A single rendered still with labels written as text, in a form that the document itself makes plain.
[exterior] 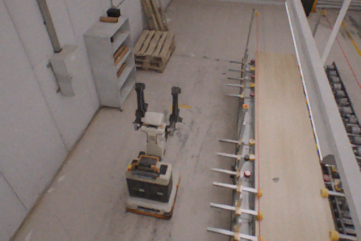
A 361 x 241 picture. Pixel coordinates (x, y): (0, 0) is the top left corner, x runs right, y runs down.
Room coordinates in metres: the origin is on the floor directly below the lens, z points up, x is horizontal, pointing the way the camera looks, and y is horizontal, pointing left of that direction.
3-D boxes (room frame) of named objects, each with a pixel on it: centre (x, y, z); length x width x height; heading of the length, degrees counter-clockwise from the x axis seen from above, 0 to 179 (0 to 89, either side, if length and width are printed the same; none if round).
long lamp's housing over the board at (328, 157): (2.08, -1.09, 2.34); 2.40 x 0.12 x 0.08; 168
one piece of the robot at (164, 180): (2.01, 0.36, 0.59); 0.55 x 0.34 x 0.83; 78
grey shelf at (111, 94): (4.37, 1.22, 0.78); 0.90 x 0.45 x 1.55; 168
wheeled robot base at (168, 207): (2.10, 0.34, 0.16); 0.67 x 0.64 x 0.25; 168
